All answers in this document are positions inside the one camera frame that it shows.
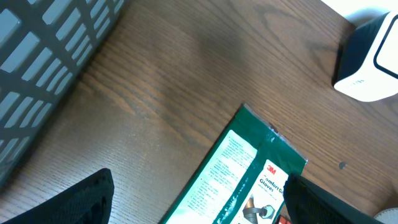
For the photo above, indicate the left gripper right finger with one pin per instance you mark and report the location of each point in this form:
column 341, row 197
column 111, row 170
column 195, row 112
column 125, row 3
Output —
column 307, row 203

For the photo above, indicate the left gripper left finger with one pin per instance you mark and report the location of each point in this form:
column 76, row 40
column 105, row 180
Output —
column 88, row 202

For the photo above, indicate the white green glove package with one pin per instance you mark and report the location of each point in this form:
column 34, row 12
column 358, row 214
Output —
column 242, row 178

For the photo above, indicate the white tub with blue label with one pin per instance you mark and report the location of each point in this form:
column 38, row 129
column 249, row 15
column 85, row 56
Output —
column 388, row 216

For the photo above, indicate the red snack packet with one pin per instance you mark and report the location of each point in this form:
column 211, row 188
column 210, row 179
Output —
column 282, row 220

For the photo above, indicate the white barcode scanner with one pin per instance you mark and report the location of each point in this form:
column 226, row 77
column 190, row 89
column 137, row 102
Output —
column 368, row 64

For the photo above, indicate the grey plastic mesh basket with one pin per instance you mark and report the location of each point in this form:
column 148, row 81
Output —
column 44, row 46

